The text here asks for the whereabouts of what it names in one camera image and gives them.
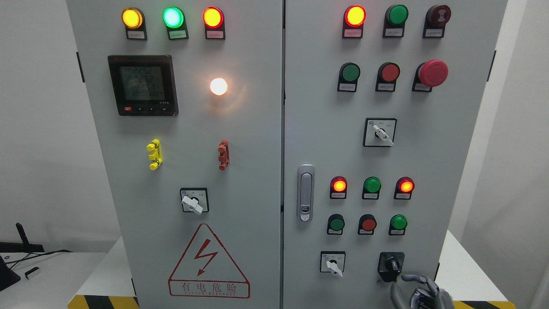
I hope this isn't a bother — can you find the red emergency stop mushroom button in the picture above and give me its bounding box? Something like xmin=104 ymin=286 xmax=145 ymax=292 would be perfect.
xmin=412 ymin=59 xmax=449 ymax=93

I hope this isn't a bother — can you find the white glowing indicator lamp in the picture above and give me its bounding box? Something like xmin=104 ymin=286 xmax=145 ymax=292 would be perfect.
xmin=210 ymin=78 xmax=228 ymax=96

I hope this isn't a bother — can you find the red push button upper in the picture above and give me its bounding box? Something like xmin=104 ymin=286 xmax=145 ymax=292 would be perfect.
xmin=376 ymin=61 xmax=400 ymax=92

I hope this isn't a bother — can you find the green push button lower left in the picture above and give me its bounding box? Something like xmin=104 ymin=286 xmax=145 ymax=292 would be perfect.
xmin=327 ymin=214 xmax=345 ymax=235

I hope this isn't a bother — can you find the grey cabinet door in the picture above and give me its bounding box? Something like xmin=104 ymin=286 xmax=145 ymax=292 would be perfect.
xmin=283 ymin=0 xmax=507 ymax=309
xmin=67 ymin=0 xmax=283 ymax=309

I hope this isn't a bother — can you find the green push button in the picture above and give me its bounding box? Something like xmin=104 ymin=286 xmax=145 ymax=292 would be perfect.
xmin=337 ymin=62 xmax=360 ymax=92
xmin=388 ymin=214 xmax=408 ymax=236
xmin=327 ymin=214 xmax=345 ymax=235

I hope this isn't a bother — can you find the white selector switch upper right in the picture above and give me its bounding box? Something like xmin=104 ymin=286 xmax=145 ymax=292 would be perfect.
xmin=362 ymin=118 xmax=397 ymax=147

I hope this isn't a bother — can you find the black digital power meter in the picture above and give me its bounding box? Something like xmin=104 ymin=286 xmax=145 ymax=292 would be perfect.
xmin=108 ymin=55 xmax=178 ymax=117

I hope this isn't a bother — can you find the black device with antenna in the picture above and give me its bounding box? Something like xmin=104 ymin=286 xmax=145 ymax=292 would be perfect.
xmin=0 ymin=223 xmax=45 ymax=254

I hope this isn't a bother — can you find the yellow terminal connector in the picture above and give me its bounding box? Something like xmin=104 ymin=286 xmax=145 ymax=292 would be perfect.
xmin=146 ymin=139 xmax=163 ymax=170

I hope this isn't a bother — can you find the yellow indicator light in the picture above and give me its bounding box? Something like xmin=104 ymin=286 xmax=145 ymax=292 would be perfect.
xmin=121 ymin=7 xmax=147 ymax=41

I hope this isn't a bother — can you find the red lit indicator top right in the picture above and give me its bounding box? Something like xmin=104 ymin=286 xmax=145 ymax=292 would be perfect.
xmin=342 ymin=4 xmax=367 ymax=39

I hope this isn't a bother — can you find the red indicator middle right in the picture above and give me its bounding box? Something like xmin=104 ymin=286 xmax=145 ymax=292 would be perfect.
xmin=393 ymin=176 xmax=414 ymax=200

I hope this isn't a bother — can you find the white selector switch left door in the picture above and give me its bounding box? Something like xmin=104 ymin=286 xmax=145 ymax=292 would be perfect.
xmin=180 ymin=188 xmax=210 ymax=215

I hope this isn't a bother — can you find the red electric hazard warning sign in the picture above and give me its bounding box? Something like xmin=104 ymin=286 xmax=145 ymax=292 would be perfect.
xmin=168 ymin=223 xmax=250 ymax=299

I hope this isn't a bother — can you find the green push button upper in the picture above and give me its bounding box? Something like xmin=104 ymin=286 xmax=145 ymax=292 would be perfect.
xmin=337 ymin=62 xmax=360 ymax=92

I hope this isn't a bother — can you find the black rotary knob switch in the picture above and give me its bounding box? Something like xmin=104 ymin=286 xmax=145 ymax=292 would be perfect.
xmin=377 ymin=252 xmax=405 ymax=283

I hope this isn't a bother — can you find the green indicator top right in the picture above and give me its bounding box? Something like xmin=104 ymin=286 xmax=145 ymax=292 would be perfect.
xmin=382 ymin=4 xmax=409 ymax=38

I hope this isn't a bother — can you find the green indicator middle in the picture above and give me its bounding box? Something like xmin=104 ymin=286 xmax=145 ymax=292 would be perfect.
xmin=362 ymin=176 xmax=382 ymax=200

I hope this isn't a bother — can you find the small white black adapter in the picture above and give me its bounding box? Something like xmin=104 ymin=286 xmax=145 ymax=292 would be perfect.
xmin=25 ymin=267 xmax=41 ymax=280

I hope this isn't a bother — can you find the red terminal connector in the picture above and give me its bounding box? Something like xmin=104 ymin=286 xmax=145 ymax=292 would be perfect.
xmin=217 ymin=139 xmax=231 ymax=171

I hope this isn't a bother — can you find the black stand at left edge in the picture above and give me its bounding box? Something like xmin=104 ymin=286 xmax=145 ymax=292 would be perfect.
xmin=0 ymin=256 xmax=21 ymax=291

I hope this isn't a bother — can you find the grey left cabinet door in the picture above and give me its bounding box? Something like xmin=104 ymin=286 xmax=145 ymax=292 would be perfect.
xmin=67 ymin=0 xmax=283 ymax=309

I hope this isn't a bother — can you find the red lit indicator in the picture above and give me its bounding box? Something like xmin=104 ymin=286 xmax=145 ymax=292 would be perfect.
xmin=330 ymin=176 xmax=347 ymax=199
xmin=342 ymin=4 xmax=367 ymax=39

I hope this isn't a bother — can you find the red push button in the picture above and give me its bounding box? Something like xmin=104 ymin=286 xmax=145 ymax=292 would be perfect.
xmin=357 ymin=214 xmax=377 ymax=235
xmin=376 ymin=61 xmax=400 ymax=92

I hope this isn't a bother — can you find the green push button lower right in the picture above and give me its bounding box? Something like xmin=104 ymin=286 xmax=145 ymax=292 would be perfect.
xmin=388 ymin=214 xmax=408 ymax=236

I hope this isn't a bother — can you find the red lit indicator middle left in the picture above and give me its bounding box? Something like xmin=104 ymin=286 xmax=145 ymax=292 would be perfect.
xmin=330 ymin=176 xmax=347 ymax=199

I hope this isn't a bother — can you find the black cable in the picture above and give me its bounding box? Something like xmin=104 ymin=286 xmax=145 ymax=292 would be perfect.
xmin=3 ymin=249 xmax=73 ymax=271

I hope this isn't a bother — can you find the white selector switch lower right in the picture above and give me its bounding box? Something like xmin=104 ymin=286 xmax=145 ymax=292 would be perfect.
xmin=320 ymin=251 xmax=346 ymax=278

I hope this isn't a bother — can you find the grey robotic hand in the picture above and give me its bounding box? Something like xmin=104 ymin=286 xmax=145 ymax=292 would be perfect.
xmin=390 ymin=275 xmax=455 ymax=309

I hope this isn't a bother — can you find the green lit indicator light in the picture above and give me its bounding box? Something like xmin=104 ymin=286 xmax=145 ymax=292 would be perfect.
xmin=163 ymin=6 xmax=189 ymax=40

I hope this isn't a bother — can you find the red-orange indicator light top left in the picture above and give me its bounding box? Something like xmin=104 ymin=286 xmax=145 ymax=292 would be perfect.
xmin=202 ymin=6 xmax=226 ymax=40

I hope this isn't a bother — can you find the dark red buzzer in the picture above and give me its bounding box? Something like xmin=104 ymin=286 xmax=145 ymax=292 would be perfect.
xmin=423 ymin=5 xmax=451 ymax=39

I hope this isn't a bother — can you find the silver door handle lock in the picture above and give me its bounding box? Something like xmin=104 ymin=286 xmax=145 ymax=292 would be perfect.
xmin=297 ymin=164 xmax=314 ymax=222

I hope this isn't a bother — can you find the red push button lower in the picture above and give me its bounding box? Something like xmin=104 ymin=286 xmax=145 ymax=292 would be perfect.
xmin=357 ymin=214 xmax=377 ymax=235

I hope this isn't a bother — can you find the grey right cabinet door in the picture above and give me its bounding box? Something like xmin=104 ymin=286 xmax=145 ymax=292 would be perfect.
xmin=283 ymin=0 xmax=507 ymax=309

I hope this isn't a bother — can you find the white selector switch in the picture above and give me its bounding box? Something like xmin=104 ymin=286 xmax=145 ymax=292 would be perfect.
xmin=362 ymin=118 xmax=397 ymax=147
xmin=320 ymin=251 xmax=346 ymax=278

